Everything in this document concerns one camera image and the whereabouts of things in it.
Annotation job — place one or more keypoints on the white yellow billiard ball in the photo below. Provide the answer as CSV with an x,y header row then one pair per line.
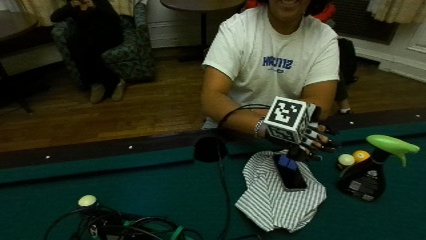
x,y
345,160

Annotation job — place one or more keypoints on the orange billiard ball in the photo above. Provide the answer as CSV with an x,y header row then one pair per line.
x,y
360,155

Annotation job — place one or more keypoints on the white marker cube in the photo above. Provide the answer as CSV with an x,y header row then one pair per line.
x,y
283,115

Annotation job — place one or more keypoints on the black phone with blue patch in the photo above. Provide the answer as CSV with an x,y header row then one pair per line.
x,y
293,176

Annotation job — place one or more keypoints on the dark spray bottle green trigger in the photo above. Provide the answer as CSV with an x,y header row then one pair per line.
x,y
363,180

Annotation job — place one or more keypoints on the striped white cloth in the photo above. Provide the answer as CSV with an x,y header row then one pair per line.
x,y
274,203

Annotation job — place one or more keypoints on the person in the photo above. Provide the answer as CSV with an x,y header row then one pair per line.
x,y
270,50
90,43

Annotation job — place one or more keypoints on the patterned green armchair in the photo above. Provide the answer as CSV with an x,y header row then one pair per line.
x,y
133,56

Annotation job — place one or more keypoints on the pale cue ball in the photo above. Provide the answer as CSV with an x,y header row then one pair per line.
x,y
86,200

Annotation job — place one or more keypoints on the dark side table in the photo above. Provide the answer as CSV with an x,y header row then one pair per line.
x,y
17,33

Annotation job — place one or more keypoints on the dark wall grille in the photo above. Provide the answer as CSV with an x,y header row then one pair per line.
x,y
363,23

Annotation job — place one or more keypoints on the round dark pedestal table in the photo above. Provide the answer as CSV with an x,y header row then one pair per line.
x,y
201,5

